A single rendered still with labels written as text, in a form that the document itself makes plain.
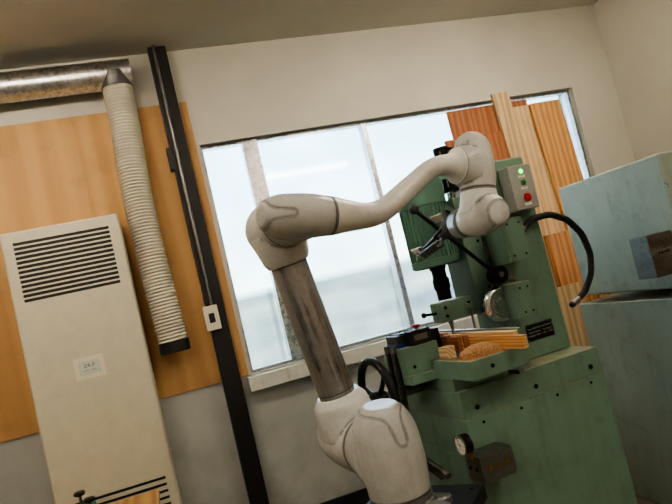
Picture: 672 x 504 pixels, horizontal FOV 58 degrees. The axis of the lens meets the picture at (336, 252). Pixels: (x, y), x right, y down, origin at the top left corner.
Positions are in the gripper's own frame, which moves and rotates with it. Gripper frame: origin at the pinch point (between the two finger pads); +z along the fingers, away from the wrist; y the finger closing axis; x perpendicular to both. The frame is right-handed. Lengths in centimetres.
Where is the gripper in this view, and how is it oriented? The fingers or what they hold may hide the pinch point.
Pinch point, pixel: (425, 235)
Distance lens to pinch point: 204.2
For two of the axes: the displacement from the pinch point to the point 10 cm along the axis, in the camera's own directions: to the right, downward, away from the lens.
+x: -7.9, -5.8, -2.1
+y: 5.1, -8.0, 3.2
